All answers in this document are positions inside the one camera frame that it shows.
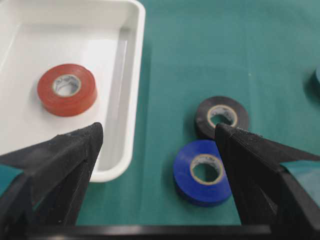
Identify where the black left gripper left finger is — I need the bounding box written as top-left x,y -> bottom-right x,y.
0,122 -> 103,227

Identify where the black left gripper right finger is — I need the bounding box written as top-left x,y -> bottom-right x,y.
215,123 -> 320,227

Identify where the red tape roll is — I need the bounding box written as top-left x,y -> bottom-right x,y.
37,64 -> 98,117

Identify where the blue tape roll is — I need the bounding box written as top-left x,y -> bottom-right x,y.
173,140 -> 232,207

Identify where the black tape roll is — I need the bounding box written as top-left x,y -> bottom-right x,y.
194,96 -> 250,140

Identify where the white plastic case tray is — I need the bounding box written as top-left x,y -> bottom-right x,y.
0,0 -> 146,183

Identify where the teal tape roll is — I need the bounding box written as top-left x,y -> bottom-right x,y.
309,66 -> 320,98

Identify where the green table cloth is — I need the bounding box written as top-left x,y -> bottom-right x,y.
0,0 -> 320,227

